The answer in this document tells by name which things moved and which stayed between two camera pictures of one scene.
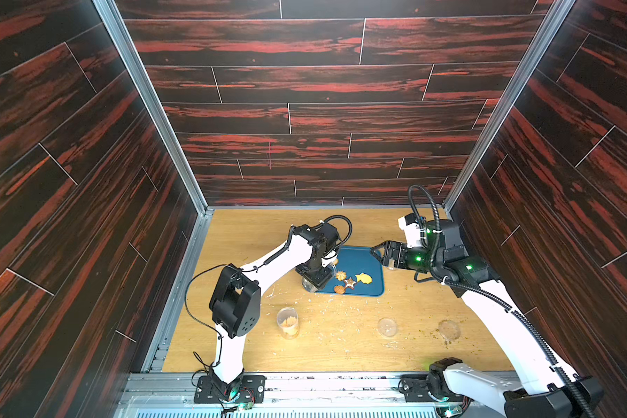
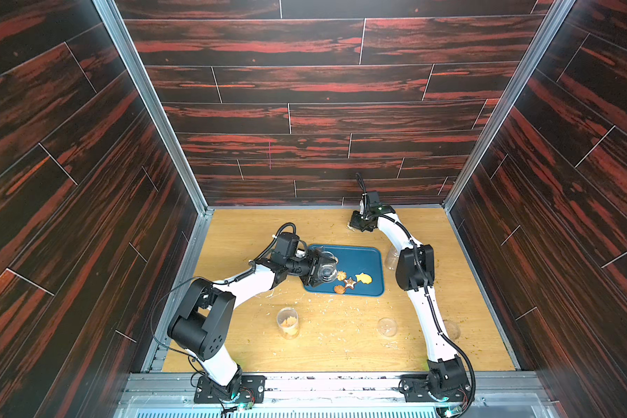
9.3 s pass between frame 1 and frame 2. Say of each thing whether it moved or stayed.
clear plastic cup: stayed
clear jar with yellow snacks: stayed
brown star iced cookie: stayed
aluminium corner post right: stayed
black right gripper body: moved
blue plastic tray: stayed
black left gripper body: moved
